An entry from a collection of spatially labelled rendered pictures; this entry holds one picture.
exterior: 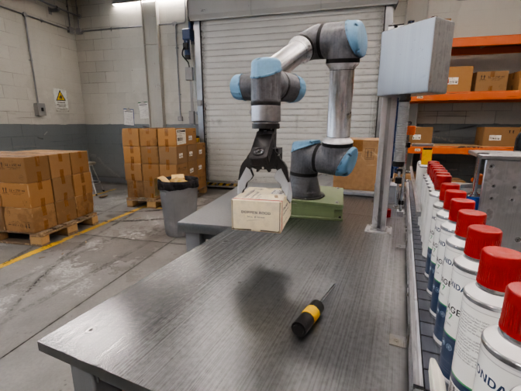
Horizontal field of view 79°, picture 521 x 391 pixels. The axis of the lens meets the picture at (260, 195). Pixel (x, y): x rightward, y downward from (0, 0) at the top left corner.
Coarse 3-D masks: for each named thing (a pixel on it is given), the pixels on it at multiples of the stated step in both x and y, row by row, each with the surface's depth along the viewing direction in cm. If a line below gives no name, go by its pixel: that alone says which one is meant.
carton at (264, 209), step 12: (252, 192) 83; (264, 192) 83; (276, 192) 83; (240, 204) 76; (252, 204) 75; (264, 204) 74; (276, 204) 73; (288, 204) 85; (240, 216) 76; (252, 216) 76; (264, 216) 75; (276, 216) 74; (288, 216) 86; (240, 228) 77; (252, 228) 76; (264, 228) 76; (276, 228) 75
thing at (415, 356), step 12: (408, 192) 152; (408, 204) 130; (408, 216) 113; (408, 228) 100; (408, 240) 90; (408, 252) 83; (408, 264) 79; (408, 276) 73; (408, 288) 69; (408, 300) 66; (408, 312) 62; (420, 348) 47; (420, 360) 44; (420, 372) 42; (420, 384) 40
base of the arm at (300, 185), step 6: (294, 174) 130; (300, 174) 128; (306, 174) 127; (312, 174) 128; (294, 180) 130; (300, 180) 128; (306, 180) 128; (312, 180) 129; (294, 186) 129; (300, 186) 128; (306, 186) 128; (312, 186) 129; (318, 186) 131; (294, 192) 129; (300, 192) 128; (306, 192) 128; (312, 192) 129; (318, 192) 131
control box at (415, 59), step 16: (384, 32) 95; (400, 32) 91; (416, 32) 87; (432, 32) 83; (448, 32) 86; (384, 48) 96; (400, 48) 91; (416, 48) 87; (432, 48) 84; (448, 48) 87; (384, 64) 96; (400, 64) 92; (416, 64) 88; (432, 64) 85; (448, 64) 88; (384, 80) 97; (400, 80) 92; (416, 80) 88; (432, 80) 86; (384, 96) 99
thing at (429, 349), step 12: (420, 240) 89; (420, 252) 81; (420, 264) 74; (420, 276) 68; (420, 288) 63; (420, 300) 59; (420, 312) 55; (420, 324) 52; (432, 324) 52; (420, 336) 54; (432, 336) 49; (432, 348) 46
